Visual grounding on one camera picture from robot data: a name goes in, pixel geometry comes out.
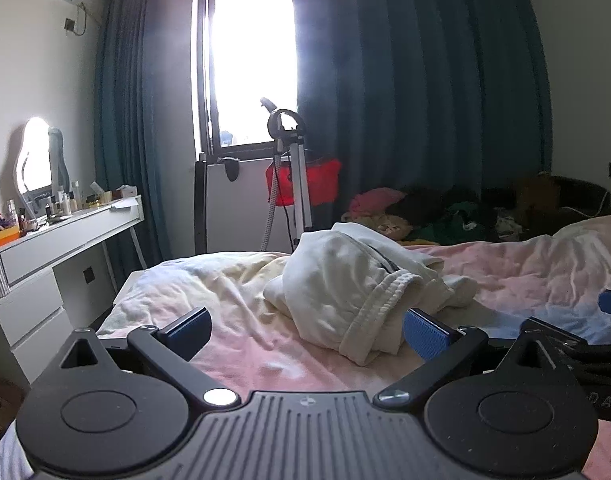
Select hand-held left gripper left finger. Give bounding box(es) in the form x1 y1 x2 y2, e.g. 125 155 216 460
60 307 240 408

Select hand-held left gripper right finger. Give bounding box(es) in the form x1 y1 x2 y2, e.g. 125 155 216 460
375 308 571 408

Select white pants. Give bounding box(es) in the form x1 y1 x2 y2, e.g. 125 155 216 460
263 222 479 366

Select green cloth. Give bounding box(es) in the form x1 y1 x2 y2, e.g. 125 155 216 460
410 201 491 243

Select black chair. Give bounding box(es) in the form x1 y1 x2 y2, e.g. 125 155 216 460
550 175 611 221

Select beige printed cloth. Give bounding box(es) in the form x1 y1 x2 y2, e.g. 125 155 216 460
341 212 411 241

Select white panel under window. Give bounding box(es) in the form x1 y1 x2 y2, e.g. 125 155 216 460
206 160 299 256

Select black upright pole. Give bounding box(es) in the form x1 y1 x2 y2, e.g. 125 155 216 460
194 152 209 256

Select black cloth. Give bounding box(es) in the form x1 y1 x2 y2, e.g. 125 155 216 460
385 187 486 226

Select brown cloth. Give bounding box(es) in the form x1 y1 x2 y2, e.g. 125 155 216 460
513 174 561 216

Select pink cloth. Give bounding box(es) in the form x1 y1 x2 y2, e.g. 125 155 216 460
348 187 406 216

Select white dressing table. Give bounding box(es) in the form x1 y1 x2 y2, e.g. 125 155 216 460
0 195 146 301

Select row of cosmetic bottles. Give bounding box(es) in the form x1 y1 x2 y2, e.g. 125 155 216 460
3 180 111 226

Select garment steamer stand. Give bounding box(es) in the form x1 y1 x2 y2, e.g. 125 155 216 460
260 96 316 253

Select red cloth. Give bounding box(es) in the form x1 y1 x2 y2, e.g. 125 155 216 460
266 156 342 207

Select brown cardboard box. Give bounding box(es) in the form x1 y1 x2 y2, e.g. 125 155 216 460
0 380 27 426

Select narrow teal curtain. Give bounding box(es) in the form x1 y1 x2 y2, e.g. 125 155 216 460
93 0 206 271

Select orange storage box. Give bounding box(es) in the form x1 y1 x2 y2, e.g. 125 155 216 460
0 225 22 253

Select wavy vanity mirror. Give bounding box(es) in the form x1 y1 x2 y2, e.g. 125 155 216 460
13 116 56 197

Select wide dark blue curtain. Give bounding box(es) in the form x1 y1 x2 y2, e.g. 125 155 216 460
290 0 553 256

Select dark framed window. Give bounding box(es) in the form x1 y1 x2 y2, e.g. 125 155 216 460
194 0 306 158

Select white bed frame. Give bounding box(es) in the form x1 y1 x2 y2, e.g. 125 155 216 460
113 270 154 307

